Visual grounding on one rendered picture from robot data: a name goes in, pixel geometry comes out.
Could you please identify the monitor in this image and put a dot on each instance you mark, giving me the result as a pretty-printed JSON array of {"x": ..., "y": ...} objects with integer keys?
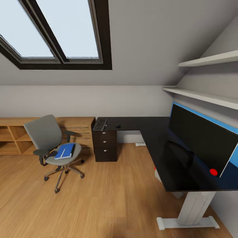
[{"x": 211, "y": 143}]

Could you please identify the desktop computer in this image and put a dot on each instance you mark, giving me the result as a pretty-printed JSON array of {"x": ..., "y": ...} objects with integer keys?
[{"x": 176, "y": 194}]

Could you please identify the swivel chair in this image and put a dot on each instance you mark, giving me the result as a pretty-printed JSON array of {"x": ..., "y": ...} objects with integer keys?
[{"x": 46, "y": 135}]

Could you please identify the bookcase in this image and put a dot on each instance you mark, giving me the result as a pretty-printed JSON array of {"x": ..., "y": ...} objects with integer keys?
[
  {"x": 21, "y": 137},
  {"x": 230, "y": 102},
  {"x": 7, "y": 143}
]

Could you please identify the keyboard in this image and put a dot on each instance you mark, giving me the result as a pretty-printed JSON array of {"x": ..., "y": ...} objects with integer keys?
[{"x": 100, "y": 125}]

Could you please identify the folder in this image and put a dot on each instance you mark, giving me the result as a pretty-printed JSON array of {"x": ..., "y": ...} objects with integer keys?
[{"x": 65, "y": 151}]

